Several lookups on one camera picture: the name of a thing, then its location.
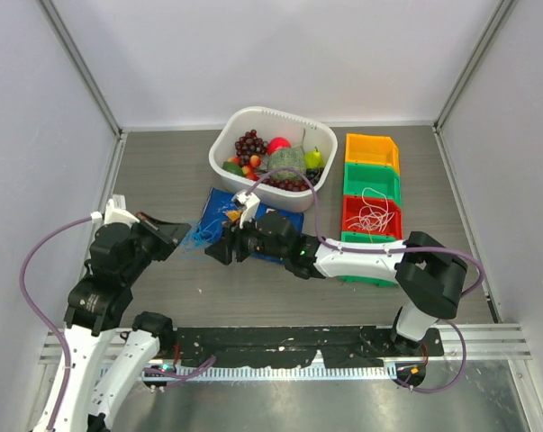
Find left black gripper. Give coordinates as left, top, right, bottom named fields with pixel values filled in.
left=123, top=210, right=191, bottom=283

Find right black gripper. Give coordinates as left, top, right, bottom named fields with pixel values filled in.
left=205, top=211, right=288, bottom=266

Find blue wire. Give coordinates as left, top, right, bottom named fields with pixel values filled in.
left=180, top=218, right=222, bottom=262

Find white wire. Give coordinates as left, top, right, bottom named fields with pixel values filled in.
left=360, top=186, right=392, bottom=239
left=345, top=206, right=396, bottom=234

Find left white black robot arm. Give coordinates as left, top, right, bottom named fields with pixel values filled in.
left=35, top=212, right=191, bottom=431

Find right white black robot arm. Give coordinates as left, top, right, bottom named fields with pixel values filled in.
left=205, top=211, right=467, bottom=356

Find blue Doritos chip bag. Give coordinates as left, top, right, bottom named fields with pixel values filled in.
left=201, top=189, right=317, bottom=279

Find red yellow cherries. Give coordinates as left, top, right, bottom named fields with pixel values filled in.
left=227, top=155, right=262, bottom=181

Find green lime fruit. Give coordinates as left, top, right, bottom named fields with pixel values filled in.
left=222, top=161, right=244, bottom=177

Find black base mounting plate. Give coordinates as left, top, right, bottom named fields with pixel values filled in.
left=176, top=326, right=444, bottom=369

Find dark red grape bunch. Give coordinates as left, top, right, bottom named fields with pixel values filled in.
left=234, top=130, right=268, bottom=157

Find green netted melon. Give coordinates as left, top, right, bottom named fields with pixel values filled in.
left=267, top=148, right=307, bottom=175

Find lower dark grape bunch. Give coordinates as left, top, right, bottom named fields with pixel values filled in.
left=264, top=167, right=323, bottom=192

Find white plastic fruit tub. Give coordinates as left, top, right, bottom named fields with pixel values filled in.
left=208, top=106, right=338, bottom=212

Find red apple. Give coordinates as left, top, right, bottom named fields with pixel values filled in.
left=267, top=137, right=291, bottom=156

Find lower green plastic bin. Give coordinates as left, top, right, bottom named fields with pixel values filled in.
left=340, top=231, right=397, bottom=287

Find green plastic bin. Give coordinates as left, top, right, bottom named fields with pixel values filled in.
left=343, top=163, right=402, bottom=206
left=340, top=231, right=397, bottom=287

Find green pear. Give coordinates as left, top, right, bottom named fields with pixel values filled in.
left=303, top=148, right=323, bottom=169

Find red plastic bin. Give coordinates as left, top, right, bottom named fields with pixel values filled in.
left=341, top=195, right=403, bottom=239

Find upper green plastic bin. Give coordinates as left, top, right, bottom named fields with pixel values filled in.
left=343, top=163, right=402, bottom=206

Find orange plastic bin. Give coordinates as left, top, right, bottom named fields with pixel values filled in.
left=345, top=133, right=401, bottom=175

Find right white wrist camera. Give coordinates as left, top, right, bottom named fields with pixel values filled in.
left=232, top=190, right=260, bottom=228

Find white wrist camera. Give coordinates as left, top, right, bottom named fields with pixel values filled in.
left=90, top=194, right=139, bottom=227
left=232, top=190, right=260, bottom=228

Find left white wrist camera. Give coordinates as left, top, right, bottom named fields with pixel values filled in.
left=90, top=194, right=139, bottom=227

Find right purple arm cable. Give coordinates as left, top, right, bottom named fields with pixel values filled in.
left=246, top=166, right=486, bottom=393

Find white slotted cable duct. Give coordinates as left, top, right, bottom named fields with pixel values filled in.
left=194, top=364, right=396, bottom=382

